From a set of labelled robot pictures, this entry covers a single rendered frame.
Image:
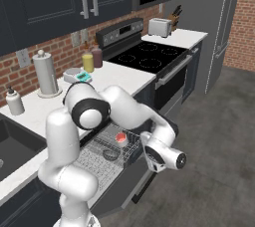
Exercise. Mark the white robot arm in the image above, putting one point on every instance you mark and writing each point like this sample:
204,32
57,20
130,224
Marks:
63,131

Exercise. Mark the red cup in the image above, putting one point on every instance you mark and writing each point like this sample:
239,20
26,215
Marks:
121,138

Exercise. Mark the black oven door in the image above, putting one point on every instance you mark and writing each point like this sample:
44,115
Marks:
171,86

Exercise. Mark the dark grey bowl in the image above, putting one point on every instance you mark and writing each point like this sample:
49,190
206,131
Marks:
111,154

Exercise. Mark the black stove with hob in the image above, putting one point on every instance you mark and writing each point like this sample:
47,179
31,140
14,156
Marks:
146,56

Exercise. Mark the dark red bottle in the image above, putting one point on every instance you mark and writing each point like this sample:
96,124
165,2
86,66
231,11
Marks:
97,56

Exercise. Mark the yellow bottle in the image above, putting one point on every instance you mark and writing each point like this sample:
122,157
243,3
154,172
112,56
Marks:
88,61

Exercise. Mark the dark blue base cupboard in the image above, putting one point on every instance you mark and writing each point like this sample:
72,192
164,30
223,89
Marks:
192,71

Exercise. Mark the silver toaster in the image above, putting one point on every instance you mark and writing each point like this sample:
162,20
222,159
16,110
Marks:
159,27

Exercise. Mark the white paper towel roll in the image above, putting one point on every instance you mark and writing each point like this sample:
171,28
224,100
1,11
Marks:
46,73

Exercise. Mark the wooden knife block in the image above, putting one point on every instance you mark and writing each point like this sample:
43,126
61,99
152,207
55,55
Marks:
174,18

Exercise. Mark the dark grey fridge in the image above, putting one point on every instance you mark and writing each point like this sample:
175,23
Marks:
205,22

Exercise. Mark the white soap bottle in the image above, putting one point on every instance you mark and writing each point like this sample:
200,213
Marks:
15,102

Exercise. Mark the black sink basin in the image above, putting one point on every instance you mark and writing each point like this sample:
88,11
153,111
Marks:
16,144

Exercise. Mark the dark blue sink cupboard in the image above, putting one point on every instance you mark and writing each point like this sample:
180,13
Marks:
23,204

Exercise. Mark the grey wall outlet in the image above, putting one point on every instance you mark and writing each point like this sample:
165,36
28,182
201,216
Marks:
75,39
22,57
85,34

